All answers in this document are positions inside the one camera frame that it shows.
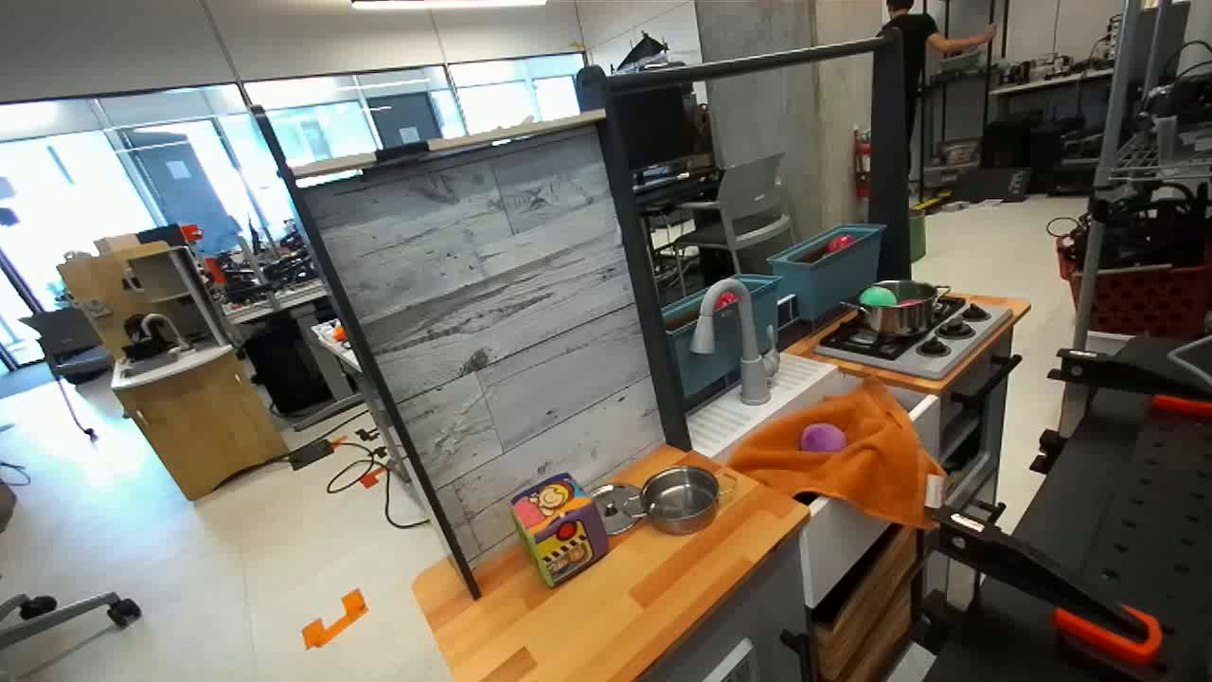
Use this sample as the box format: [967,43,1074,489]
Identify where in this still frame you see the person in dark shirt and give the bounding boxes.
[880,0,998,143]

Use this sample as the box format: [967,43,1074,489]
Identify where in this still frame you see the office chair base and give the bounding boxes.
[0,587,146,657]

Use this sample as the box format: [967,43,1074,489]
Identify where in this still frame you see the grey toy stove top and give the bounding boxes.
[813,292,1019,383]

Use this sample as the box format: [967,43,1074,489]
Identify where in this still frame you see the steel pot with handle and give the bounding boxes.
[858,275,954,341]

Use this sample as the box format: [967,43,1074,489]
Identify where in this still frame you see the black clamp curved orange handle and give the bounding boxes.
[932,503,1168,676]

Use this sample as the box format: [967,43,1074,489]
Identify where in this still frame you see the large teal bin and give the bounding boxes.
[767,221,892,327]

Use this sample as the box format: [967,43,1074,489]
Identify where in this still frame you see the dark computer monitor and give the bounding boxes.
[367,86,446,158]

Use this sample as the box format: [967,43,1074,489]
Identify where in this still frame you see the steel pot lid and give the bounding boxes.
[587,480,647,538]

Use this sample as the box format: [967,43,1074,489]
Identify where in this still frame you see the grey toy faucet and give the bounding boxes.
[690,275,784,409]

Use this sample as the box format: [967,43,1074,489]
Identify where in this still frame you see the wooden cabinet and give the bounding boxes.
[53,230,292,503]

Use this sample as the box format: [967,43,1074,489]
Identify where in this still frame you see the white toy sink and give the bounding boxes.
[687,354,943,615]

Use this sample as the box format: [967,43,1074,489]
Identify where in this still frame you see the purple ball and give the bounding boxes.
[794,419,851,460]

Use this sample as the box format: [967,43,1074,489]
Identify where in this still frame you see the red fire extinguisher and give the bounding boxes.
[849,125,880,211]

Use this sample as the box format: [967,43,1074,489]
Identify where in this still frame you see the black oven door handle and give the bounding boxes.
[950,354,1022,409]

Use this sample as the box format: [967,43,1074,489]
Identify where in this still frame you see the grey wood backboard panel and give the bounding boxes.
[292,116,675,572]

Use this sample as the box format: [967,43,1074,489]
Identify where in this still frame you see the orange towel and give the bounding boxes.
[728,374,949,529]

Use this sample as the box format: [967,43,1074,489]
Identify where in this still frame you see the floor cables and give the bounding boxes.
[284,425,436,534]

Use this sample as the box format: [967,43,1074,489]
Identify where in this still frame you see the small teal bin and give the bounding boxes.
[661,272,784,409]

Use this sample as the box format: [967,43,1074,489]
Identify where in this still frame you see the black clamp straight orange handle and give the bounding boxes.
[1044,345,1212,428]

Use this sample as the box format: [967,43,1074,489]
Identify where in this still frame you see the black metal frame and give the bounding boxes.
[250,30,918,601]

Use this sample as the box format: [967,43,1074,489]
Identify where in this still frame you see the red crate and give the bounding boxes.
[1057,230,1212,341]

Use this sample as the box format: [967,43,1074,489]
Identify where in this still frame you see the small steel pot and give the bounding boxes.
[638,464,728,538]

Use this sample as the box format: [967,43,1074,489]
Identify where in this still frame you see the grey plastic chair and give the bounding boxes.
[687,152,801,275]

